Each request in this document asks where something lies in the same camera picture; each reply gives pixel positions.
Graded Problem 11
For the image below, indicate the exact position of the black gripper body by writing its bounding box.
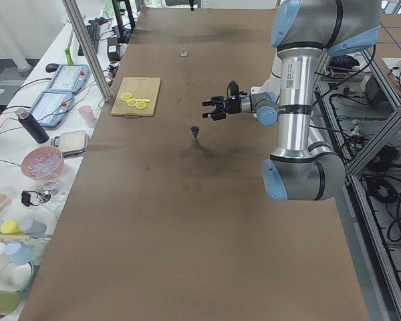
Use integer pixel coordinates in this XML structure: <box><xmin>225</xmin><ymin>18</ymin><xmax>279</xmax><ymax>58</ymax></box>
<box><xmin>213</xmin><ymin>96</ymin><xmax>241</xmax><ymax>121</ymax></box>

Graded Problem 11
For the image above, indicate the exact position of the steel jigger measuring cup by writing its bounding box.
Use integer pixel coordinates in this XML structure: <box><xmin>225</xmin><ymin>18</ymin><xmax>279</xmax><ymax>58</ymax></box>
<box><xmin>190</xmin><ymin>125</ymin><xmax>200</xmax><ymax>148</ymax></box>

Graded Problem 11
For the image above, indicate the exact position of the clear glass cup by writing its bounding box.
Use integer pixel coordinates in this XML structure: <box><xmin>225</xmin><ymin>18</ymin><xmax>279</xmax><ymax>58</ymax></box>
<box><xmin>179</xmin><ymin>45</ymin><xmax>188</xmax><ymax>57</ymax></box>

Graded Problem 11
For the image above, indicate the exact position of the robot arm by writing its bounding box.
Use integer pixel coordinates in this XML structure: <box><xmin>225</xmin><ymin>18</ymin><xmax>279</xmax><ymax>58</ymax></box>
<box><xmin>205</xmin><ymin>1</ymin><xmax>382</xmax><ymax>201</ymax></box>

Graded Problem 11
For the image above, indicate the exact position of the pink plastic cup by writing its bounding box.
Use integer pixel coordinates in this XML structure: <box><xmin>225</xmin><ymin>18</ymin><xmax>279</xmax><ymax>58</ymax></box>
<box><xmin>79</xmin><ymin>105</ymin><xmax>96</xmax><ymax>124</ymax></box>

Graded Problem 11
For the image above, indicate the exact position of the lemon slice far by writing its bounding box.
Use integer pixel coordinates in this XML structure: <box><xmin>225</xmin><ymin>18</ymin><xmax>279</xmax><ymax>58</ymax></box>
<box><xmin>136</xmin><ymin>102</ymin><xmax>147</xmax><ymax>110</ymax></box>

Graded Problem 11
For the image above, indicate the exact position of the lemon slice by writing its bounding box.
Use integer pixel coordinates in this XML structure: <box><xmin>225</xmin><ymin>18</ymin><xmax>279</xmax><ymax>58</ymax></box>
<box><xmin>127</xmin><ymin>99</ymin><xmax>137</xmax><ymax>107</ymax></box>
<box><xmin>136</xmin><ymin>102</ymin><xmax>147</xmax><ymax>110</ymax></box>
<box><xmin>120</xmin><ymin>92</ymin><xmax>132</xmax><ymax>102</ymax></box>

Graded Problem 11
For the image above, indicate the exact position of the wooden cutting board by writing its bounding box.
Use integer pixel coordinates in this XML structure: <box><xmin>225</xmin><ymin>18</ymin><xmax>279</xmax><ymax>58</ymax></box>
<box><xmin>111</xmin><ymin>77</ymin><xmax>161</xmax><ymax>118</ymax></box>

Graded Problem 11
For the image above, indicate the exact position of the lemon slice middle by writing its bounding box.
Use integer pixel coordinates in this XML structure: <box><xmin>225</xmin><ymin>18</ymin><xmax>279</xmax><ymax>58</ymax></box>
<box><xmin>127</xmin><ymin>99</ymin><xmax>137</xmax><ymax>107</ymax></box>

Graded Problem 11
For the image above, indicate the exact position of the lemon slice near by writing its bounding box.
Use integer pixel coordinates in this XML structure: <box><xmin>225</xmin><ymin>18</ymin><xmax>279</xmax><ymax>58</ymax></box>
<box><xmin>120</xmin><ymin>92</ymin><xmax>132</xmax><ymax>102</ymax></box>

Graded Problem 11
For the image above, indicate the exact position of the teach pendant far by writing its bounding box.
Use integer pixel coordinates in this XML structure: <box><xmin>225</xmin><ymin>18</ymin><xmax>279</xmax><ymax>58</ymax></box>
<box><xmin>47</xmin><ymin>64</ymin><xmax>90</xmax><ymax>94</ymax></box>

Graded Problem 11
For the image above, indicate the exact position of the teach pendant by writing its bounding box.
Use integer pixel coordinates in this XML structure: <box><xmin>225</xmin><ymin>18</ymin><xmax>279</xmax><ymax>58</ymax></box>
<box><xmin>47</xmin><ymin>64</ymin><xmax>90</xmax><ymax>94</ymax></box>
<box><xmin>29</xmin><ymin>90</ymin><xmax>74</xmax><ymax>129</ymax></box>

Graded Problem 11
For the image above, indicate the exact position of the teach pendant near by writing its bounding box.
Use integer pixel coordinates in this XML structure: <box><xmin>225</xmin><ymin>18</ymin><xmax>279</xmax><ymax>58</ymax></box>
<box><xmin>29</xmin><ymin>90</ymin><xmax>74</xmax><ymax>129</ymax></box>

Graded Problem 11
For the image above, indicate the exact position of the wine glass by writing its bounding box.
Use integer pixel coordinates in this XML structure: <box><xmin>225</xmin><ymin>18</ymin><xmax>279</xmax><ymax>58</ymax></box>
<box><xmin>37</xmin><ymin>173</ymin><xmax>68</xmax><ymax>203</ymax></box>

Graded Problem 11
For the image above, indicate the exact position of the pink bowl with ice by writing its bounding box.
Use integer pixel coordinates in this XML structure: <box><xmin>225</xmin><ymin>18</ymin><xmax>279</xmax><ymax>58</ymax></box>
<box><xmin>21</xmin><ymin>146</ymin><xmax>64</xmax><ymax>181</ymax></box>

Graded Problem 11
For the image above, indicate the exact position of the black thermos bottle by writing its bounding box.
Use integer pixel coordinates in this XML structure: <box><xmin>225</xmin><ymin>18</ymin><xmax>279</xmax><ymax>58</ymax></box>
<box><xmin>15</xmin><ymin>108</ymin><xmax>49</xmax><ymax>144</ymax></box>

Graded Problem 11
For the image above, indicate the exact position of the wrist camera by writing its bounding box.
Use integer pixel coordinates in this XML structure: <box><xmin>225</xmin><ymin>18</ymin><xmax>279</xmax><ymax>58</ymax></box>
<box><xmin>227</xmin><ymin>80</ymin><xmax>239</xmax><ymax>97</ymax></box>

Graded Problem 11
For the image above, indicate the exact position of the aluminium frame post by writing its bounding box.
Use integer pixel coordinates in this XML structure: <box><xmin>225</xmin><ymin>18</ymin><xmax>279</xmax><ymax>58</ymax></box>
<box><xmin>62</xmin><ymin>0</ymin><xmax>112</xmax><ymax>102</ymax></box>

